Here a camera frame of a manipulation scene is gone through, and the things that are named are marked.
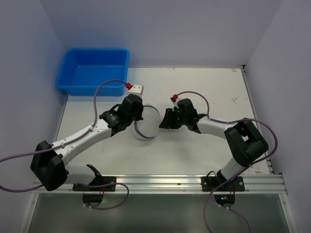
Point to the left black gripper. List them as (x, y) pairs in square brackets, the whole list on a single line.
[(136, 112)]

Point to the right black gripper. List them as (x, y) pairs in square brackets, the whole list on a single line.
[(172, 119)]

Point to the white mesh laundry bag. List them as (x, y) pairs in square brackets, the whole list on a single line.
[(148, 127)]

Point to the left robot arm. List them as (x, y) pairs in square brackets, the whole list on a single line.
[(50, 162)]

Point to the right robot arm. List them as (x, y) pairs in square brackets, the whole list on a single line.
[(244, 140)]

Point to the blue plastic bin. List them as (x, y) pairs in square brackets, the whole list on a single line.
[(82, 70)]

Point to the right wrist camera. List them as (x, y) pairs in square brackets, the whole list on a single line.
[(175, 99)]

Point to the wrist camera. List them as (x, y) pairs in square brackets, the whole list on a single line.
[(136, 89), (175, 99)]

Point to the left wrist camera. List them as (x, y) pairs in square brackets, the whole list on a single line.
[(136, 89)]

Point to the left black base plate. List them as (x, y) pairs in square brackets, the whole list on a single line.
[(103, 180)]

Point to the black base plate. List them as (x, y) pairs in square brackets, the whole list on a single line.
[(103, 180), (213, 184)]

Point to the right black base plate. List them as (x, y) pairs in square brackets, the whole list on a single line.
[(213, 184)]

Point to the aluminium mounting rail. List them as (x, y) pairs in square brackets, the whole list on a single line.
[(197, 184)]

